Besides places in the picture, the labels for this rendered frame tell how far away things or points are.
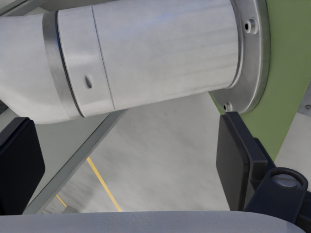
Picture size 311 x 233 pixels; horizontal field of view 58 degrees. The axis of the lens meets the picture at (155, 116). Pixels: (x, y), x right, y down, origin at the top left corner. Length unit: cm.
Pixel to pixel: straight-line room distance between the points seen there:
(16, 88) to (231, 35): 21
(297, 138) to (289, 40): 167
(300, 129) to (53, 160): 138
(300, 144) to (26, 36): 179
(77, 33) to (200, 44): 12
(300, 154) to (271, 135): 170
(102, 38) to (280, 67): 16
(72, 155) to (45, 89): 118
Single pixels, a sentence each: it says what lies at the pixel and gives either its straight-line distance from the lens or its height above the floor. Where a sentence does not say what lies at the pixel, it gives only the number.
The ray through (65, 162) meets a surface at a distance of 144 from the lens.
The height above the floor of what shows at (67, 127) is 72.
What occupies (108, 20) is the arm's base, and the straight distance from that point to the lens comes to 29.
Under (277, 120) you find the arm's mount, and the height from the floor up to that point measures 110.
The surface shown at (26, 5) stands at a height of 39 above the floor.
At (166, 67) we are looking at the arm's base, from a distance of 28.
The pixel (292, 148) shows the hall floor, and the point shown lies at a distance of 198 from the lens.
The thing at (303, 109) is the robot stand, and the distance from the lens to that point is 51.
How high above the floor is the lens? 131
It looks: 35 degrees down
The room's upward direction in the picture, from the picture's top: 144 degrees counter-clockwise
